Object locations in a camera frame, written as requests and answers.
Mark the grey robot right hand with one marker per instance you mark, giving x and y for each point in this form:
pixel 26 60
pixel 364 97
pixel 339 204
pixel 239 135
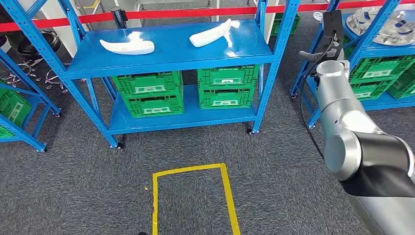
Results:
pixel 309 56

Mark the white curved plastic part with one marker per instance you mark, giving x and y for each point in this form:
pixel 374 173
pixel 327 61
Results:
pixel 129 48
pixel 207 35

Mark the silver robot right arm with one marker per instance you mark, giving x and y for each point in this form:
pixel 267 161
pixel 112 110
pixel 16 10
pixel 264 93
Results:
pixel 340 107

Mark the blue metal shelf rack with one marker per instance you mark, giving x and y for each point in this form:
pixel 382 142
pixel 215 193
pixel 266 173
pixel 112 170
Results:
pixel 168 48
pixel 24 138
pixel 385 103

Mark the round silver metal casting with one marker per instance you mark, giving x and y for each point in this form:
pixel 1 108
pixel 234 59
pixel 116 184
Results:
pixel 385 32

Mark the red barrier tape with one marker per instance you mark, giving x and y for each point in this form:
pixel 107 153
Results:
pixel 194 13

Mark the yellow floor tape square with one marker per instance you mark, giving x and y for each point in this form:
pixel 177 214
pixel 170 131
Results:
pixel 229 194

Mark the white partition panel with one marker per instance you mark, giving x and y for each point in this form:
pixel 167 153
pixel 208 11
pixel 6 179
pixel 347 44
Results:
pixel 61 29

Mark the black stool chrome base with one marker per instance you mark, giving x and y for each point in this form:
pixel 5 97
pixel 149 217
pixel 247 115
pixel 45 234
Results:
pixel 39 45

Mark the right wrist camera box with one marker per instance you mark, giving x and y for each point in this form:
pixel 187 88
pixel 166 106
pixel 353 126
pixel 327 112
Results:
pixel 332 21

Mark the black barrier post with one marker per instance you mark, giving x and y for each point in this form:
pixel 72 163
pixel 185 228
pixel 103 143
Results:
pixel 118 18

